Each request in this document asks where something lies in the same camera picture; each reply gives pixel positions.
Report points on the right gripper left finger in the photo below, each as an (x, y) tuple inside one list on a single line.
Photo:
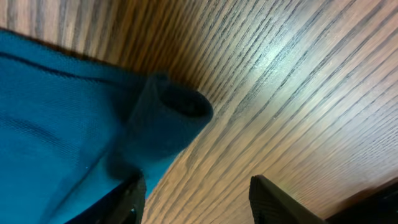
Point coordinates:
[(123, 205)]

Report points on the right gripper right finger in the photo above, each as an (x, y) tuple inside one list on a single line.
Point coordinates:
[(271, 205)]

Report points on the dark blue t-shirt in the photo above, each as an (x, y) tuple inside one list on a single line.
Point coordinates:
[(72, 130)]

